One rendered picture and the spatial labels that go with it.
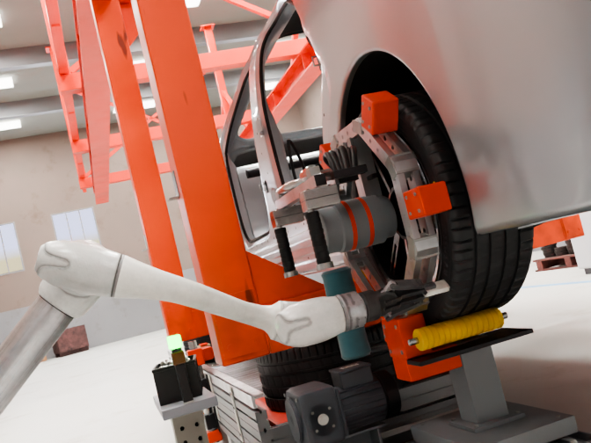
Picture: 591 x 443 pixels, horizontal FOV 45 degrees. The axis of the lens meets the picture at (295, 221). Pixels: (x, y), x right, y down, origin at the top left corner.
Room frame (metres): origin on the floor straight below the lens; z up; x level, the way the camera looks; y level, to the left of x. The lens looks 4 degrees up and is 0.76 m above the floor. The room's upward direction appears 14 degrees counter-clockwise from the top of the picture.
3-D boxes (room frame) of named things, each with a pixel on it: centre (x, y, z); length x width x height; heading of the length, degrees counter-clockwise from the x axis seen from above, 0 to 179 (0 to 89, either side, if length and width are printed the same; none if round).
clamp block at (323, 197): (1.78, -0.07, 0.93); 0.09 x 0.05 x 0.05; 106
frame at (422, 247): (2.00, -0.22, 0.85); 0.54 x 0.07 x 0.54; 16
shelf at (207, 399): (2.39, 0.50, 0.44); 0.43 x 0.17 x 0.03; 16
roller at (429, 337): (1.91, -0.35, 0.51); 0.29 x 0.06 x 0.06; 106
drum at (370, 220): (1.98, -0.15, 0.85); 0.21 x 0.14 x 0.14; 106
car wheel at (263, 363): (2.84, -0.05, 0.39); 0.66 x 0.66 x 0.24
